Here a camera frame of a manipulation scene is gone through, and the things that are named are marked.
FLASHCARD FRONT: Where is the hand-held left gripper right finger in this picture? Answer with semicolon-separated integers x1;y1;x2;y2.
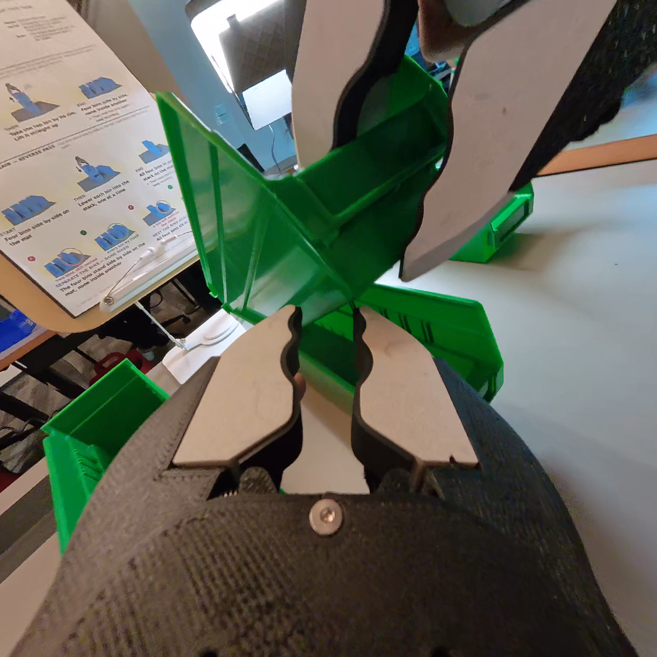
351;307;480;496

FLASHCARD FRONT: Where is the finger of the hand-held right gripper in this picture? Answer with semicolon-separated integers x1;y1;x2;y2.
399;0;617;282
292;0;417;170

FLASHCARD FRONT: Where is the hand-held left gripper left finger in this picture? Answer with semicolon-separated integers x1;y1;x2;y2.
172;305;306;496

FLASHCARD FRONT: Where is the green plastic bin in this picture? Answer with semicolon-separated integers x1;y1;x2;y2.
41;359;170;555
155;54;450;326
449;182;534;264
298;282;505;403

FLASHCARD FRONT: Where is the wood-edged white desk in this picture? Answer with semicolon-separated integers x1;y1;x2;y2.
534;100;657;178

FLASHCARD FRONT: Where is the person's right hand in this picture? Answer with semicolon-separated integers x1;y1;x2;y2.
417;0;515;65

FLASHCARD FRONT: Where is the white studio light softbox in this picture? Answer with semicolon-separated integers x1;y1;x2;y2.
190;0;298;130

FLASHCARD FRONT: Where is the white stand rod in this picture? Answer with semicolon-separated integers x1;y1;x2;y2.
136;302;185;350

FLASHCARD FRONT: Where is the white page holder bar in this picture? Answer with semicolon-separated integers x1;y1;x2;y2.
99;241;201;314

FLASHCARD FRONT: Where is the instruction sheet on board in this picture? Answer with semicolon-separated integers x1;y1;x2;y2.
0;0;203;334

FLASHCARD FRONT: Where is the blue storage box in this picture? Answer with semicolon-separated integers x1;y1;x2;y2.
0;308;47;355

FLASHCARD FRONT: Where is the printed instruction sheet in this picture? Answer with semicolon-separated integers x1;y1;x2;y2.
0;0;198;316

